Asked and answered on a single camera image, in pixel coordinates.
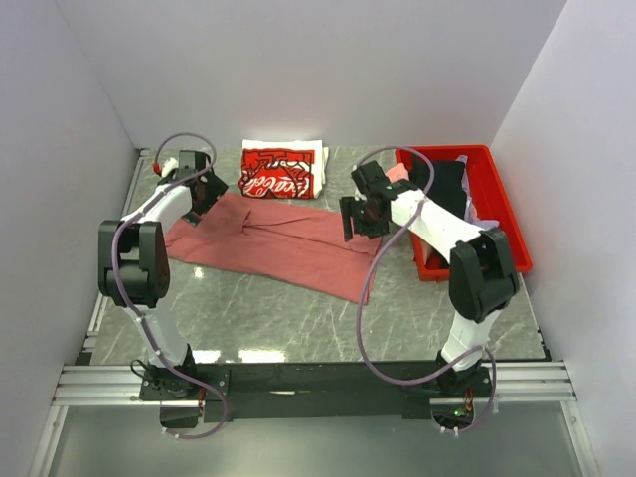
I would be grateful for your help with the red white Coca-Cola shirt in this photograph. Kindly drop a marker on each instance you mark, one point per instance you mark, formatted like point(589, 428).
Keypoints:
point(283, 170)

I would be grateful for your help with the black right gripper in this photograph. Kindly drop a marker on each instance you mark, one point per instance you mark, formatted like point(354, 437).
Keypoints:
point(349, 208)

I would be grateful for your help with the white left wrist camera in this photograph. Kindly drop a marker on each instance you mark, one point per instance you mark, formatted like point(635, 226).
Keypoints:
point(163, 170)

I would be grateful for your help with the aluminium rail frame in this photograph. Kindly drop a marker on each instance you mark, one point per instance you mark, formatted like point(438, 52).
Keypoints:
point(513, 382)

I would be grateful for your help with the lavender shirt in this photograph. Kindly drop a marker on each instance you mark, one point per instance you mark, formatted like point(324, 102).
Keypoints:
point(470, 214)

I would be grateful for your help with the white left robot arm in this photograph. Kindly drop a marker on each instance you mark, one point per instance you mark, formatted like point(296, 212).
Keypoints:
point(134, 270)

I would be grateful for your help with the light salmon pink shirt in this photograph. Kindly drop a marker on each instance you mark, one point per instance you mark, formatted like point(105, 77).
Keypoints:
point(397, 172)

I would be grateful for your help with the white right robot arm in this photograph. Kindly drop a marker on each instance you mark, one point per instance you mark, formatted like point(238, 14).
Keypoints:
point(482, 274)

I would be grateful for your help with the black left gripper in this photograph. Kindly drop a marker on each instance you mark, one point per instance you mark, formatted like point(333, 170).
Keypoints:
point(215, 189)

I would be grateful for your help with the black base crossbar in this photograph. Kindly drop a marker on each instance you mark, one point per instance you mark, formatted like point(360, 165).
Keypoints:
point(302, 390)

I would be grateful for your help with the dusty rose t-shirt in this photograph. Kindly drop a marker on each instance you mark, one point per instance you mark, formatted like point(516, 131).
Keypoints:
point(299, 245)

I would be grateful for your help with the black shirt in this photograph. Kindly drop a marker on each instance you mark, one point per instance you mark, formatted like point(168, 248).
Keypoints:
point(447, 189)

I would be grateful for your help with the red plastic bin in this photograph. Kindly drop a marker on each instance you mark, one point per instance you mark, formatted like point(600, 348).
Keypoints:
point(491, 203)

